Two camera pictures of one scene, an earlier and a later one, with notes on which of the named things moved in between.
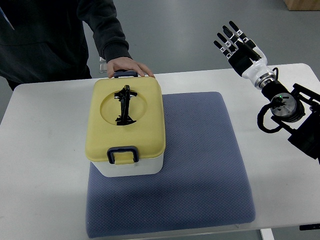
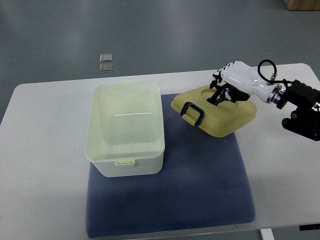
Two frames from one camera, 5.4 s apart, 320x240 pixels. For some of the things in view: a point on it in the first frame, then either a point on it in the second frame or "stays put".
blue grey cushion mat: [201, 184] stays put
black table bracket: [309, 227] stays put
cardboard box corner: [303, 5] stays put
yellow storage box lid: [125, 112] → [219, 120]
